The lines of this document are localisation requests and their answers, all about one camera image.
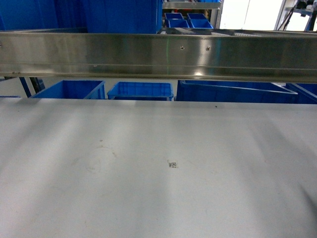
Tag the stainless steel shelf beam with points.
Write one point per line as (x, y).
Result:
(234, 56)

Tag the large blue crate on shelf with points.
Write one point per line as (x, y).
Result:
(97, 16)

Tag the large blue bin below right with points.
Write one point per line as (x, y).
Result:
(232, 91)

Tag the blue bin below middle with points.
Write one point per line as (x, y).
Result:
(144, 91)

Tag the blue bin below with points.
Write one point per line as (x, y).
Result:
(144, 91)
(74, 89)

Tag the small QR code sticker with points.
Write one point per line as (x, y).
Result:
(172, 164)

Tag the blue bin below left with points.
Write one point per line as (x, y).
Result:
(74, 89)

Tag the blue bin far right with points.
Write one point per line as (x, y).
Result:
(306, 93)

